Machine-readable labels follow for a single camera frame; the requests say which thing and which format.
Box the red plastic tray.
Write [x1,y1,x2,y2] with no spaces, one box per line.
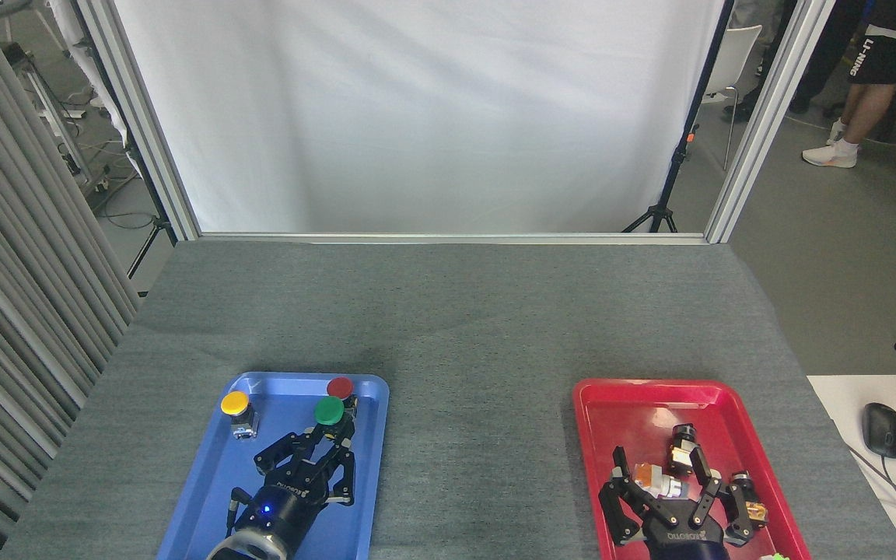
[572,378,813,560]

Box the person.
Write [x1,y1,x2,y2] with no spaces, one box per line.
[724,0,873,121]
[802,0,896,169]

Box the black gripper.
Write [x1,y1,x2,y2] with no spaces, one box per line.
[598,446,754,560]
[240,415,358,549]

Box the black and gold switch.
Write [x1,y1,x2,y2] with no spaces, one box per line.
[666,424,702,477]

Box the black computer mouse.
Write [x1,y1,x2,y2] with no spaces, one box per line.
[862,402,896,460]

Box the grey ribbed curtain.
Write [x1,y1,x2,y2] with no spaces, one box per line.
[0,0,142,560]

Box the silver aluminium crossbar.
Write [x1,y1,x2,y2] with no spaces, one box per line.
[198,232,709,246]

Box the orange and white switch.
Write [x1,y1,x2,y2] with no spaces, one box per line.
[633,463,690,501]

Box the red push button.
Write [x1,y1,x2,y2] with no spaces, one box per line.
[327,376,359,417]

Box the green push button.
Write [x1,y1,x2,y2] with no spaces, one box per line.
[314,396,348,444]

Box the blue plastic tray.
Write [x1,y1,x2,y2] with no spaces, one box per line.
[156,372,390,560]

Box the black tripod stand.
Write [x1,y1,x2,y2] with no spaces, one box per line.
[623,0,735,234]

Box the metal equipment rack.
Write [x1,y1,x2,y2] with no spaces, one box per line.
[0,39,110,195]

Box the yellow push button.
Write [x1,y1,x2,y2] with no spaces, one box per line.
[220,390,260,440]

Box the white chair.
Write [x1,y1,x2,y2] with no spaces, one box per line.
[701,25,764,172]

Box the white backdrop cloth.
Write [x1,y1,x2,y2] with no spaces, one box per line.
[114,0,729,234]

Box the black and amber switch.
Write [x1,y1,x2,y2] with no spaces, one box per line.
[730,471,769,537]

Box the white desk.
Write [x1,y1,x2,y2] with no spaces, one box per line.
[806,375,896,560]

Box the grey mouse cable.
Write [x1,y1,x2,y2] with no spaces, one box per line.
[845,443,896,545]

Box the silver aluminium post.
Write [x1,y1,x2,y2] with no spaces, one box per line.
[703,0,838,244]
[75,0,201,242]

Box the black light stand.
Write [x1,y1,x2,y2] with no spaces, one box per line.
[125,140,178,279]

